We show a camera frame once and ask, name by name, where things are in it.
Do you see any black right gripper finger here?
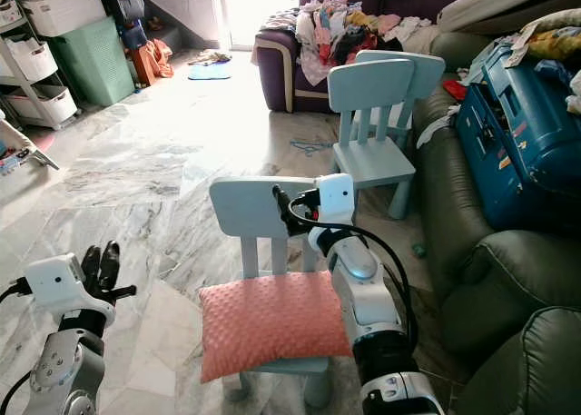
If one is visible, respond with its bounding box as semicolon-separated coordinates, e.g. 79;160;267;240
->
271;184;298;232

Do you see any pink dotted pillow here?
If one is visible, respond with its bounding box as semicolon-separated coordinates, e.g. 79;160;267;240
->
198;270;355;384

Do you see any purple sofa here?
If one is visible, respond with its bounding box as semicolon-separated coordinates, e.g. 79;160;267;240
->
252;0;482;114

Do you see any blue clothes hanger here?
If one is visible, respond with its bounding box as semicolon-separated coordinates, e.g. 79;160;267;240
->
289;137;339;157

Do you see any white cloth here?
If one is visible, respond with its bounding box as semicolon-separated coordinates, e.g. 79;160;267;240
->
416;104;464;150

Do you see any light blue floor mat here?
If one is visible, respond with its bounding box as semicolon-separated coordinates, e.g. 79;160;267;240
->
187;50;234;81

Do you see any colourful clothes pile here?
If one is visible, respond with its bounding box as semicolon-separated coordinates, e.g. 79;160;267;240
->
259;0;441;87

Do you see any red cloth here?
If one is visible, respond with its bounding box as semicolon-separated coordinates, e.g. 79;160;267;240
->
442;77;470;102

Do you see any orange bag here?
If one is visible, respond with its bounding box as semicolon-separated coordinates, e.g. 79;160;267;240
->
130;38;175;87

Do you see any green plastic laundry basket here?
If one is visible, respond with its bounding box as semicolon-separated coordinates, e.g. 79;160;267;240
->
47;15;137;107

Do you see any blue hard suitcase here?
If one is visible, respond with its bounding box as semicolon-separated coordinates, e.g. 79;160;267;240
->
454;38;581;232

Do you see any white drawer rack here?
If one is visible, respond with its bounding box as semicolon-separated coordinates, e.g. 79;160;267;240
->
0;2;80;130

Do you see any yellow and beige cloth pile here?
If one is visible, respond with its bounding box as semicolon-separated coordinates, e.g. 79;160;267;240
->
513;9;581;66

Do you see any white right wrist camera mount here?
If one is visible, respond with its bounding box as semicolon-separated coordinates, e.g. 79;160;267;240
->
304;173;357;230

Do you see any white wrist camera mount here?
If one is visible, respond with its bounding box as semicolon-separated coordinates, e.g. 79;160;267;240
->
24;253;115;328
304;173;357;230

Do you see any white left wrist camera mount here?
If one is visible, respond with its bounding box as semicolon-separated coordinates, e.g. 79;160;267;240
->
24;253;115;328

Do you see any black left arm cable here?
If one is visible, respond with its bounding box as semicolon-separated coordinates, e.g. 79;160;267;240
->
0;277;37;415

